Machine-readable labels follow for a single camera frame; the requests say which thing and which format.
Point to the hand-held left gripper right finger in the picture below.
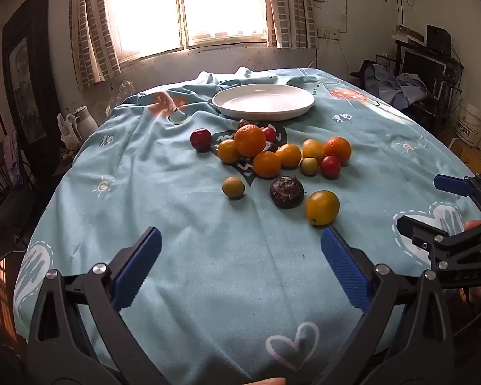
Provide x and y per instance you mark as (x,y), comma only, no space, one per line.
(344,268)

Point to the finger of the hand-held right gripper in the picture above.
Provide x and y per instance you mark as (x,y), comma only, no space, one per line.
(451,184)
(409,224)

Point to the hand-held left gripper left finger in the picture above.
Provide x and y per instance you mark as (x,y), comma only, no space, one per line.
(138,266)

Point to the wrinkled dark passion fruit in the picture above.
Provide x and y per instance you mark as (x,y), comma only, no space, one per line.
(286,192)

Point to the bumpy mandarin orange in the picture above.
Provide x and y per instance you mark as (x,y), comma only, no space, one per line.
(338,149)

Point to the yellow-orange citrus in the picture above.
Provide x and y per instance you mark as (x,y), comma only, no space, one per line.
(312,148)

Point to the medium orange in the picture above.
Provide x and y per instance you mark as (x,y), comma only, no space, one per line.
(266,165)
(289,155)

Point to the small orange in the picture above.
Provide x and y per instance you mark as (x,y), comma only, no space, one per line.
(227,151)

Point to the large orange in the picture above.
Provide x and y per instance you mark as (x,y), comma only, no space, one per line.
(249,140)

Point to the white oval plate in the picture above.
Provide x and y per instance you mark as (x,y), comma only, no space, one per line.
(263,102)

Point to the person's right hand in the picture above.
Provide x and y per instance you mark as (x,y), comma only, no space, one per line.
(480,294)

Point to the person's left hand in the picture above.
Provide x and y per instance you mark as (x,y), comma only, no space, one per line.
(266,381)

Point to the light blue printed tablecloth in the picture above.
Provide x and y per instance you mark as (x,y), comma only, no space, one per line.
(192,248)

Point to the white bucket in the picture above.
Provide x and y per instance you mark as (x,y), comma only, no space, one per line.
(471,125)

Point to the blue-grey clothes pile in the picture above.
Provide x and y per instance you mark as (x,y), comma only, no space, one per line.
(397,86)

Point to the black monitor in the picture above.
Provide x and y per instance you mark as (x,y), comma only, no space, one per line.
(421,68)

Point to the large dark red plum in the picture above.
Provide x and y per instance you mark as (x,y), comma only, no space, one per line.
(201,139)

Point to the black speaker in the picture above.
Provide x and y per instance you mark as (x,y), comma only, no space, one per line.
(439,39)

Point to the white jug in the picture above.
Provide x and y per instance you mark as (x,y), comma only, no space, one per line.
(85,125)

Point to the white plastic bag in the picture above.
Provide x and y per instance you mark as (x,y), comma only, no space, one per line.
(67,132)

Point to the small red plum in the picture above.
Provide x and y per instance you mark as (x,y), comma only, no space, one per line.
(269,134)

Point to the clear plastic wrap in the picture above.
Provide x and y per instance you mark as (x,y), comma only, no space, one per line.
(120,96)

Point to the dark framed picture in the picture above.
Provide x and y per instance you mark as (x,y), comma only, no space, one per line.
(28,80)

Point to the checked beige curtain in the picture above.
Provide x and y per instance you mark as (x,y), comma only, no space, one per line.
(94,28)
(290,8)

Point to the bright window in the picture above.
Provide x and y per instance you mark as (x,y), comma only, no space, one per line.
(184,8)

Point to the white wall socket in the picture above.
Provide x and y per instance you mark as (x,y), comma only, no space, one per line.
(328,33)

